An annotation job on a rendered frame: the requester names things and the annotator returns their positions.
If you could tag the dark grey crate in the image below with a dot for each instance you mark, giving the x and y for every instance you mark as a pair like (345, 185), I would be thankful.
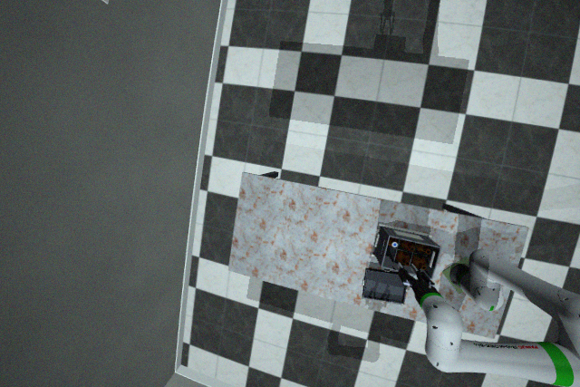
(389, 259)

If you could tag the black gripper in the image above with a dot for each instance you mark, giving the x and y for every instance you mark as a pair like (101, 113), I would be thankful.
(422, 277)

